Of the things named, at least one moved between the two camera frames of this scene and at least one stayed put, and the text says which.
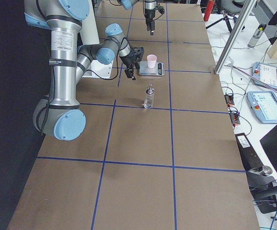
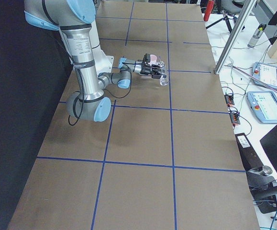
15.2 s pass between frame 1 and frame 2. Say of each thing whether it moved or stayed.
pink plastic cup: stayed
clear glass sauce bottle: moved
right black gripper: moved
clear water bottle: stayed
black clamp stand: stayed
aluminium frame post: stayed
